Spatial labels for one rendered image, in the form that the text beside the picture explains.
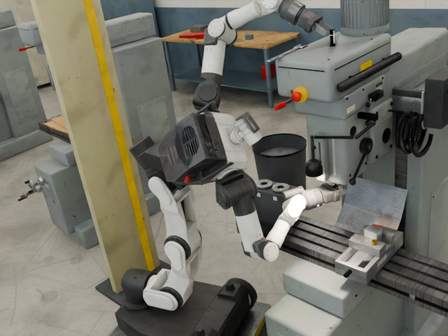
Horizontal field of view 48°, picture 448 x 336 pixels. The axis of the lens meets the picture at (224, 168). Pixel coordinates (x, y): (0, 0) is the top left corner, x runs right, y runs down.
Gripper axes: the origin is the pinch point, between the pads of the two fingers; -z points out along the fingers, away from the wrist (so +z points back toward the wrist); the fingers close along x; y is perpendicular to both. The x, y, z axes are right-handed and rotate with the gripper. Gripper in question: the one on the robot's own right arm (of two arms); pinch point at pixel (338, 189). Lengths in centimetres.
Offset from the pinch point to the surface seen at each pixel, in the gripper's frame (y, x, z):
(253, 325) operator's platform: 84, 27, 38
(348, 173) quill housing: -13.9, -11.8, 2.9
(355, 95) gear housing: -47.9, -12.5, -0.1
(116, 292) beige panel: 121, 146, 95
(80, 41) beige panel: -60, 154, 78
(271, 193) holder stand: 11.0, 33.1, 17.1
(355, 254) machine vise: 22.4, -18.7, 4.8
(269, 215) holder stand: 24.6, 34.5, 18.7
